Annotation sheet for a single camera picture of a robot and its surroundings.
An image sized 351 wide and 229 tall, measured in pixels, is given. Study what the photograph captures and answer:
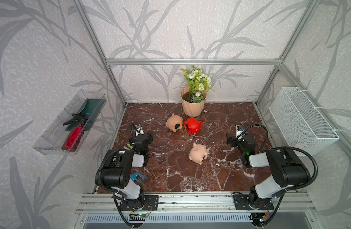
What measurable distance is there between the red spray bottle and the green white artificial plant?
0.64m

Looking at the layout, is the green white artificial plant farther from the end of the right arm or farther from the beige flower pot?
the end of the right arm

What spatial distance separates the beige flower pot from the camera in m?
1.01

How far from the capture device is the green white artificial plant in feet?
3.13

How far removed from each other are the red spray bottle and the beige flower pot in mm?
610
